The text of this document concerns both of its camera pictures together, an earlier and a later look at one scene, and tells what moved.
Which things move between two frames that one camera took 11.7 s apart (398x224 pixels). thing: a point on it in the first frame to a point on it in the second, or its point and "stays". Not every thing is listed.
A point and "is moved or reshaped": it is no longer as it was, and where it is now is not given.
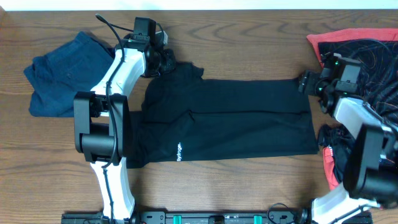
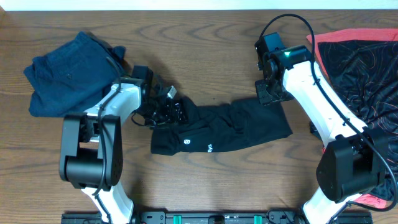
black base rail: (209, 217) stays
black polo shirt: (186, 117) is moved or reshaped
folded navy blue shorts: (75, 66) stays
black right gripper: (307, 81) to (264, 99)
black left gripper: (168, 62) to (173, 109)
